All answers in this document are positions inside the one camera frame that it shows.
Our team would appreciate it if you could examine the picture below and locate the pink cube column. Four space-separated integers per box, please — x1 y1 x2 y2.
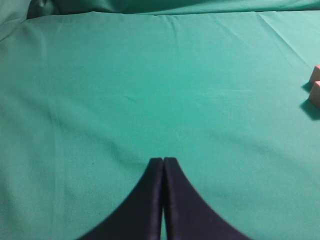
308 81 320 109
308 64 320 85

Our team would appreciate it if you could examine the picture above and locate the green cloth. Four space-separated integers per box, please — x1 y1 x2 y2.
0 0 320 240

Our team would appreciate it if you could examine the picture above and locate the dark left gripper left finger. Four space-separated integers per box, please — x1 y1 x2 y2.
80 158 163 240

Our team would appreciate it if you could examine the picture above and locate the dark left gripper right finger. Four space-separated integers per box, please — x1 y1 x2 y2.
163 157 249 240

